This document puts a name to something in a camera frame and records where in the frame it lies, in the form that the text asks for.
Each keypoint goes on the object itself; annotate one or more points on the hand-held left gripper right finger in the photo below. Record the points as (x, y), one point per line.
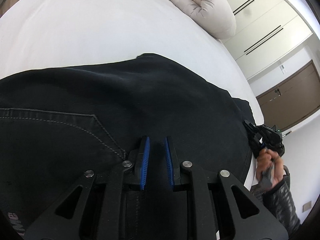
(169, 165)

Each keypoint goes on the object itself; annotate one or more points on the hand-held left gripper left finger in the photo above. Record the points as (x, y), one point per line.
(144, 165)

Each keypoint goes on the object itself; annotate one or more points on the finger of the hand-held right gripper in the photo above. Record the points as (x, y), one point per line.
(253, 136)

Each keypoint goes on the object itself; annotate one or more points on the black pants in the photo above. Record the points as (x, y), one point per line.
(140, 100)

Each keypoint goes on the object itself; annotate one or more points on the person's right forearm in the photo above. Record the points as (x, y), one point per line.
(280, 200)

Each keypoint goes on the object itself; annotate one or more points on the person's right hand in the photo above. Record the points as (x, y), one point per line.
(268, 163)

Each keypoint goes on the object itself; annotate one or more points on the brown door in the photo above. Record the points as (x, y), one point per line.
(290, 95)

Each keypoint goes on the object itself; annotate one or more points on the white wardrobe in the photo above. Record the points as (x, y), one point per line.
(265, 25)

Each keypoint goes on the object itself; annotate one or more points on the beige rolled duvet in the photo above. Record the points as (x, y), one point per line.
(202, 5)

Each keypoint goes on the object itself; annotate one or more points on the white bed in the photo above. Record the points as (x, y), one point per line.
(100, 30)

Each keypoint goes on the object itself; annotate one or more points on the white wall switch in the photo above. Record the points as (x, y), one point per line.
(283, 68)

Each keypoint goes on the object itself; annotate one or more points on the beige wall socket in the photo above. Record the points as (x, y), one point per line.
(307, 206)

